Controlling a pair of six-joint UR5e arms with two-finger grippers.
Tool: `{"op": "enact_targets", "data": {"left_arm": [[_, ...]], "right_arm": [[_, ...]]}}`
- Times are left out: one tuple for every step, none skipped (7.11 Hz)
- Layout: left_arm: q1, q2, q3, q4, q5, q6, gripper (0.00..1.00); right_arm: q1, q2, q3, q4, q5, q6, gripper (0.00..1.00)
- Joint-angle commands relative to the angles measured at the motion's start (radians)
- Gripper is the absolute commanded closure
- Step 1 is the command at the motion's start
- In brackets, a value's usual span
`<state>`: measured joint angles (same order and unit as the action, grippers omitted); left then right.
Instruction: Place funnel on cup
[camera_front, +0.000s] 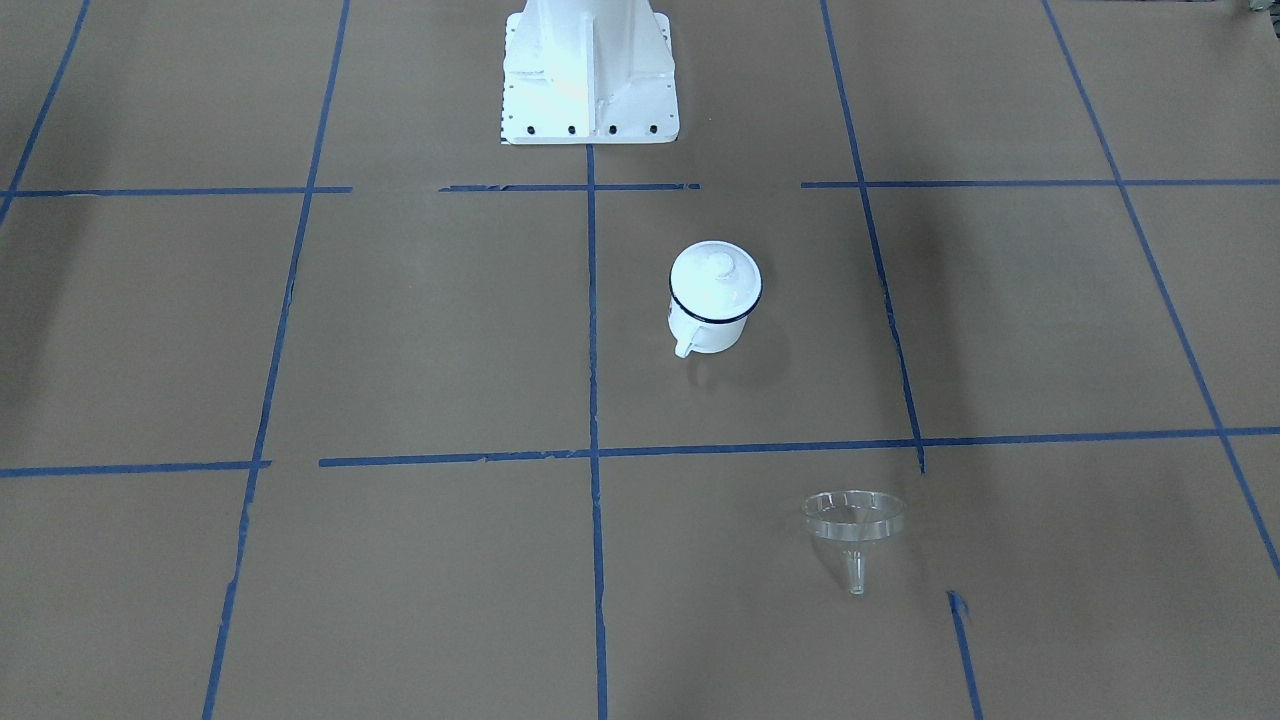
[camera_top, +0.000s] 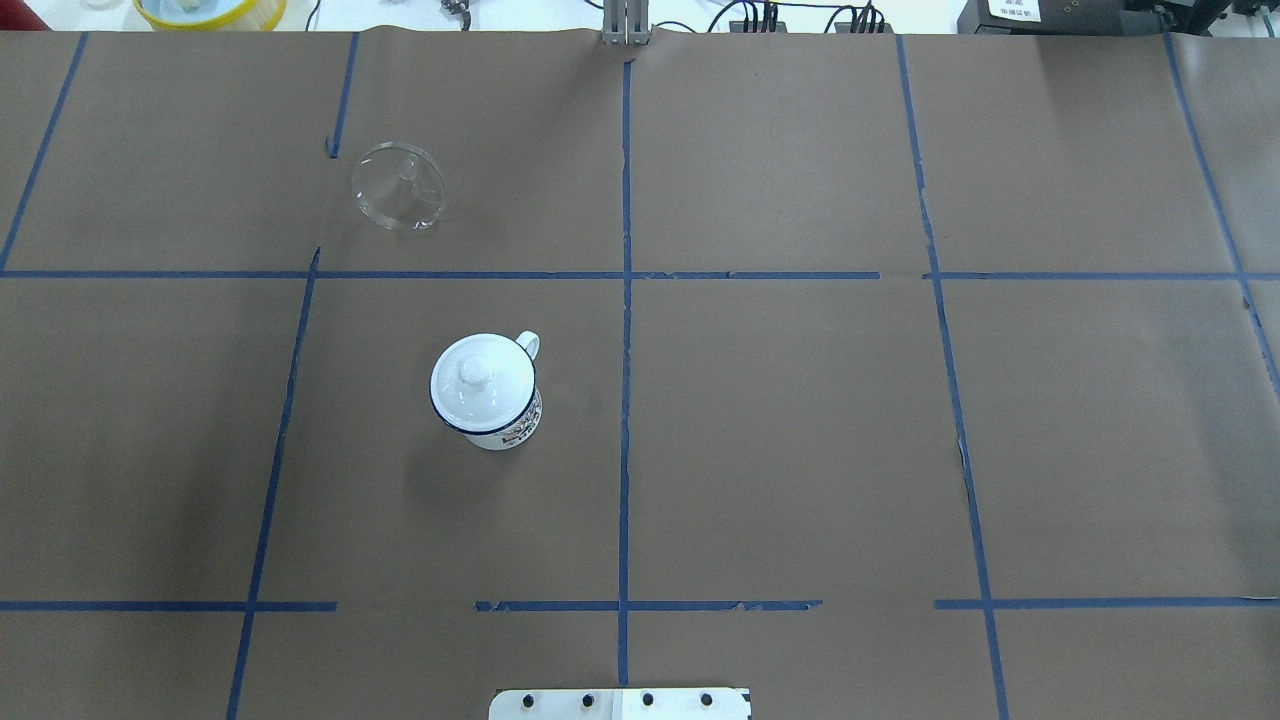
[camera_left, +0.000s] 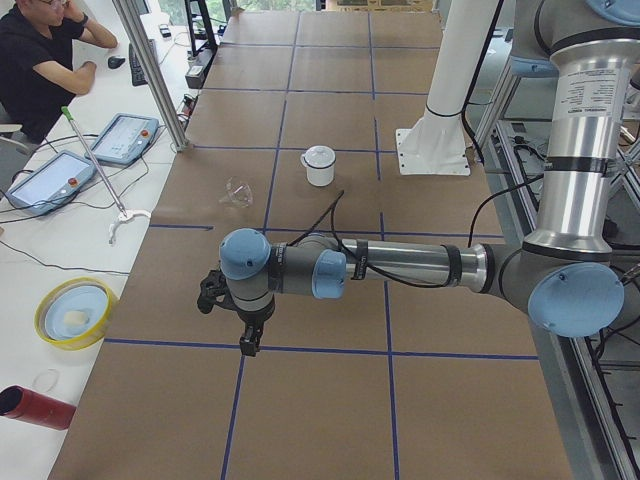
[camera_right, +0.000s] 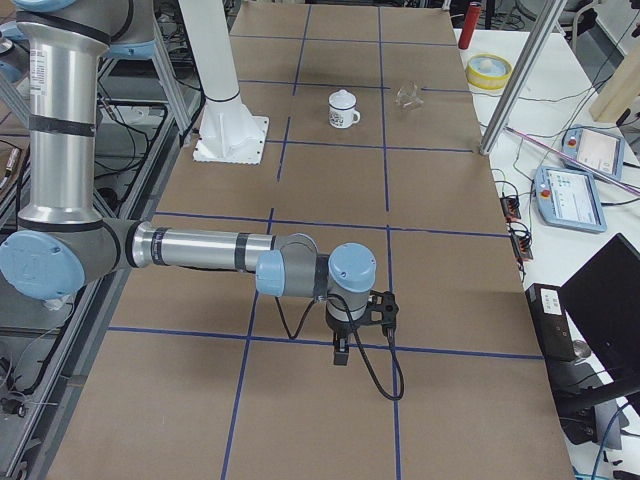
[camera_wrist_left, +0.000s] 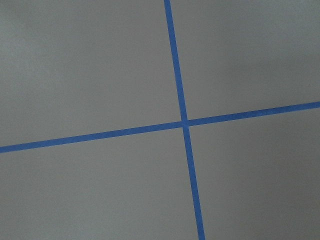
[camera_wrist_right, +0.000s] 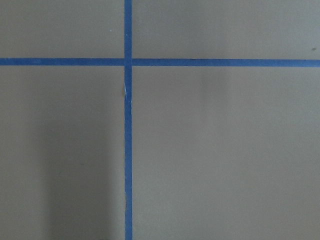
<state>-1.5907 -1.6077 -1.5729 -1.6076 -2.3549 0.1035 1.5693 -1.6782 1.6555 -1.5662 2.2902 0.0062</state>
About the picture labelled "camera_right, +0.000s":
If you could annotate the teach pendant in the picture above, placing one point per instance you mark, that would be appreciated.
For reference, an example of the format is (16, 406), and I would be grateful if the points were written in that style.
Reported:
(569, 199)
(595, 148)

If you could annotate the wooden beam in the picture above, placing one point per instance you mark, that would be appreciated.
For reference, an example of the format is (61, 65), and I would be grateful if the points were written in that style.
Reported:
(619, 92)

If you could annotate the near orange connector board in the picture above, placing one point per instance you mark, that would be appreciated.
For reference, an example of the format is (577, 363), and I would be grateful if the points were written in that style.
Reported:
(521, 243)

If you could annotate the orange connector board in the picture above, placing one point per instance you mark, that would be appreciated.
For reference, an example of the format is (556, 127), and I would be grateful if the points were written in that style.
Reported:
(510, 205)
(521, 243)

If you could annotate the near teach pendant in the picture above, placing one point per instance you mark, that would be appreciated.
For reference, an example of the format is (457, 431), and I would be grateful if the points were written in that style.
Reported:
(569, 199)

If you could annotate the black monitor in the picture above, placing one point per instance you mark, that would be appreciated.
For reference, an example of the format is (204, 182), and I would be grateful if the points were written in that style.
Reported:
(602, 299)

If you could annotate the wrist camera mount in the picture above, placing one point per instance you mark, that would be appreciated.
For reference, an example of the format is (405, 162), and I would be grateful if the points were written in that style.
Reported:
(381, 310)

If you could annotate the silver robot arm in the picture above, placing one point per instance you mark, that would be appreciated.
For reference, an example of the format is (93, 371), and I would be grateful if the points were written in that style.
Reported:
(63, 243)

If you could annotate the pink rod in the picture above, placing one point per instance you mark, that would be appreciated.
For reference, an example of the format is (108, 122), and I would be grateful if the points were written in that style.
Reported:
(571, 161)

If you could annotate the white enamel cup lid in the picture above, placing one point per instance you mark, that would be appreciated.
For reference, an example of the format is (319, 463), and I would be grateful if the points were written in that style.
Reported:
(342, 100)

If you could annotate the red cylinder bottle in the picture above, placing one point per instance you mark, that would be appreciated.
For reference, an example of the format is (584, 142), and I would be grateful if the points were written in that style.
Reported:
(471, 18)

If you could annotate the aluminium frame post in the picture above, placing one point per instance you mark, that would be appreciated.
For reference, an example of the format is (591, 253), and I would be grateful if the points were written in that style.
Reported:
(533, 47)

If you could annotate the far teach pendant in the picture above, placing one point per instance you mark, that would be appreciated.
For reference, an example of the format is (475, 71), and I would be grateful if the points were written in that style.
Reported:
(595, 148)

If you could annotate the black computer box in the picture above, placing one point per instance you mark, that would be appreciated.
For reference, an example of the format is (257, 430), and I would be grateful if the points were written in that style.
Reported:
(550, 322)

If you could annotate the yellow tape roll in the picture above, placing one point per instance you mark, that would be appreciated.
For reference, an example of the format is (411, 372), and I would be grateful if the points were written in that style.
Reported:
(488, 71)

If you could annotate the white camera mast base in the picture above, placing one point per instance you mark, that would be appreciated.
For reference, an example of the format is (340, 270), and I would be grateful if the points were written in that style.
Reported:
(228, 131)

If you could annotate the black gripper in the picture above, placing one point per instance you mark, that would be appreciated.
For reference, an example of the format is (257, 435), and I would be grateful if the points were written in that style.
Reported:
(342, 330)

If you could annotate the white enamel cup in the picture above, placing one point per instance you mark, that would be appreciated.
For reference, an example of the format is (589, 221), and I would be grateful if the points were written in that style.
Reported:
(343, 117)

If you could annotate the far orange connector board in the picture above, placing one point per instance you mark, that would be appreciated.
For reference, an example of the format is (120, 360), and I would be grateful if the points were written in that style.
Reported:
(510, 205)

